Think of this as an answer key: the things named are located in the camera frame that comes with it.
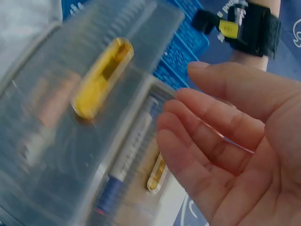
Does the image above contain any white and blue pen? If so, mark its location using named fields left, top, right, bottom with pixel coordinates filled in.
left=95, top=98, right=162, bottom=214

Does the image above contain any person's left forearm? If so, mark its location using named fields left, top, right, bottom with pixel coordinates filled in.
left=249, top=0, right=281, bottom=18

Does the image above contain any clear box with yellow latch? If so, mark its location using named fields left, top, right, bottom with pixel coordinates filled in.
left=0, top=0, right=186, bottom=226
left=87, top=76, right=256, bottom=226

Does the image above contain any person's left hand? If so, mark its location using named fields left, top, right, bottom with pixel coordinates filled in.
left=229, top=50, right=269, bottom=72

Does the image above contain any black wrist band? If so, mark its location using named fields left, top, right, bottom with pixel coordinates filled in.
left=192, top=1, right=282, bottom=58

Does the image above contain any person's right hand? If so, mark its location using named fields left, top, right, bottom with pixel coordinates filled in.
left=156, top=61, right=301, bottom=226

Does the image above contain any blue grid board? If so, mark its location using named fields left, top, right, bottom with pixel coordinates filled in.
left=151, top=0, right=210, bottom=91

